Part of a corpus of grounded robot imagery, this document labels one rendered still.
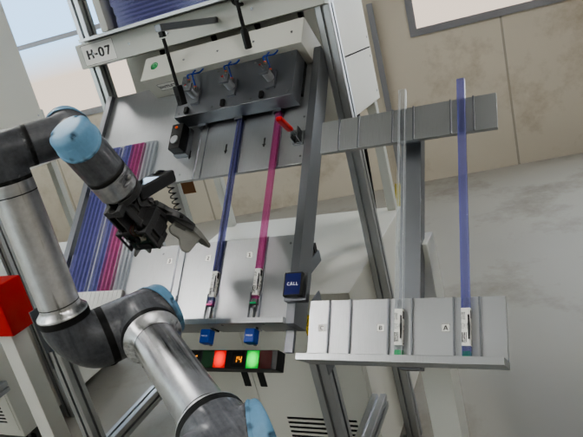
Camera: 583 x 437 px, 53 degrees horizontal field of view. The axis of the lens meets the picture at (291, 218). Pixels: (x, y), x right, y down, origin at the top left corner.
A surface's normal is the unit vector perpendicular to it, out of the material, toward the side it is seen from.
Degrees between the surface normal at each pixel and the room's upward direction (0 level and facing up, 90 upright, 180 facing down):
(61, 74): 90
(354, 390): 90
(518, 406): 0
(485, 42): 90
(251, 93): 44
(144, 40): 90
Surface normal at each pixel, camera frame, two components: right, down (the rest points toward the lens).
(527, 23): -0.16, 0.33
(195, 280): -0.43, -0.41
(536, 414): -0.23, -0.93
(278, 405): -0.37, 0.36
